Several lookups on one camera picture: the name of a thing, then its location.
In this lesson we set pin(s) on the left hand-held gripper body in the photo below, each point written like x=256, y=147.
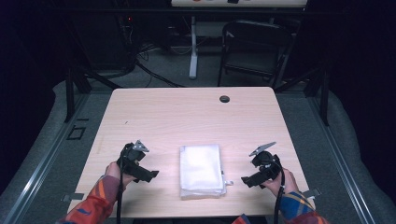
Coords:
x=130, y=157

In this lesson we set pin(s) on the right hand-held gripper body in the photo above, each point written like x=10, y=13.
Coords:
x=267, y=165

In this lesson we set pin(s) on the white mesh zipper bag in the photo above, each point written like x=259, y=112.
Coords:
x=200, y=171

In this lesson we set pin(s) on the person's left hand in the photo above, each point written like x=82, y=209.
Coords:
x=113, y=171

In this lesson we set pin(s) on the person's right hand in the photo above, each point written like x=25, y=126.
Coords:
x=289, y=183

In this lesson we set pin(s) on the person's clothing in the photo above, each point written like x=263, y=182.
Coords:
x=240, y=219

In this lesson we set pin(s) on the black metal stand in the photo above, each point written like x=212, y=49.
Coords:
x=70, y=93
x=323, y=99

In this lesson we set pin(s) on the white desk leg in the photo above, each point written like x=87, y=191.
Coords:
x=193, y=56

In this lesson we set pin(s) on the dark equipment cabinet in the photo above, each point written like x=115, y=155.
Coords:
x=102, y=40

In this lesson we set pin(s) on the black folding chair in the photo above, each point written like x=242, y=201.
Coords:
x=255, y=40

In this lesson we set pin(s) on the grey metal table bracket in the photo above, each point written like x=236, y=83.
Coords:
x=312, y=193
x=73, y=197

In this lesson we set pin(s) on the aluminium floor rail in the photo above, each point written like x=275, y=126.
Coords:
x=345, y=174
x=37, y=183

